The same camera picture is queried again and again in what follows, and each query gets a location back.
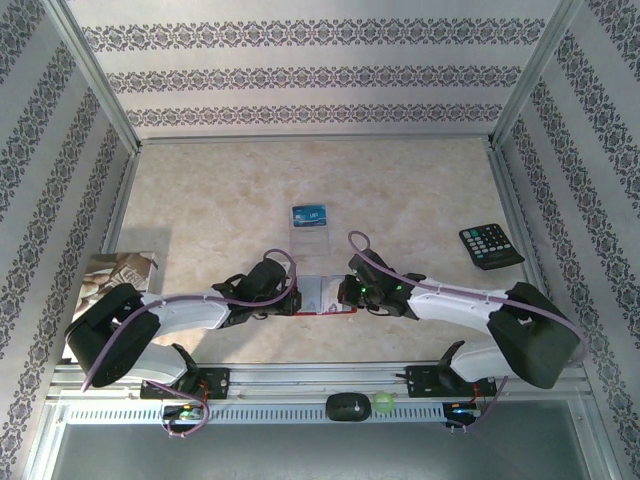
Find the aluminium back rail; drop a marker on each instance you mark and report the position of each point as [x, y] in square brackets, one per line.
[315, 138]

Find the green ball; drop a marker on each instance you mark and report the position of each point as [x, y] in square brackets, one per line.
[375, 402]

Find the brown white book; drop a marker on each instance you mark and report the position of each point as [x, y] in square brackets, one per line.
[135, 267]

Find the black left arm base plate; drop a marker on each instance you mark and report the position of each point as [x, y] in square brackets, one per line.
[220, 382]

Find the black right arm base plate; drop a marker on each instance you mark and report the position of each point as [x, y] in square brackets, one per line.
[425, 382]

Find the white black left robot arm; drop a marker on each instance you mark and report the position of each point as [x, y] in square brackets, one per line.
[190, 310]

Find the aluminium side rail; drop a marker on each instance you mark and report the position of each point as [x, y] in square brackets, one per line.
[120, 200]
[511, 200]

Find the aluminium front rail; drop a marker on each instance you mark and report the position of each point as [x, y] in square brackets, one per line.
[310, 375]

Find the black computer mouse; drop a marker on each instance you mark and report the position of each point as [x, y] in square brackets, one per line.
[347, 407]

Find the black calculator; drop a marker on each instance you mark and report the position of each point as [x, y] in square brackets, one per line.
[487, 245]

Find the aluminium frame post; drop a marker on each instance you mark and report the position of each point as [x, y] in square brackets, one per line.
[536, 75]
[97, 80]

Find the small green circuit board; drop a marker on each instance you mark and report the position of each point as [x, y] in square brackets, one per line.
[465, 409]
[182, 413]

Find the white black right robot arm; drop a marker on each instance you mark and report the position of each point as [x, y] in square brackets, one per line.
[450, 310]

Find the clear acrylic card stand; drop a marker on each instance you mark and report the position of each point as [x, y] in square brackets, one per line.
[310, 245]

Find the red card holder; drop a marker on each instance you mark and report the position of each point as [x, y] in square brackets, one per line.
[311, 295]

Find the blue credit card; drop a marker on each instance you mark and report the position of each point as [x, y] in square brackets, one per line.
[310, 215]

